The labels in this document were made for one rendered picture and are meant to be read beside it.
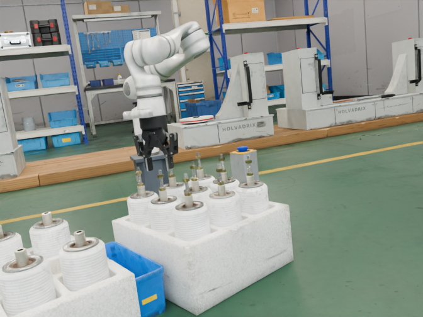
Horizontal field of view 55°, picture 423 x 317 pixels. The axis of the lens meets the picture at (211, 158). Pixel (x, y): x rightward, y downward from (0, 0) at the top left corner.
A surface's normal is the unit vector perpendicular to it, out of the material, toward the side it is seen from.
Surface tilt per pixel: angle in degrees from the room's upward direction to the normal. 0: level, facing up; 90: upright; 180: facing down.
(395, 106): 90
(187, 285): 90
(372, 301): 0
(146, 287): 92
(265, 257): 90
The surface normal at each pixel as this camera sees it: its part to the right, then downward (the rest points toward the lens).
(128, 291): 0.61, 0.07
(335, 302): -0.11, -0.98
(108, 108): 0.33, 0.13
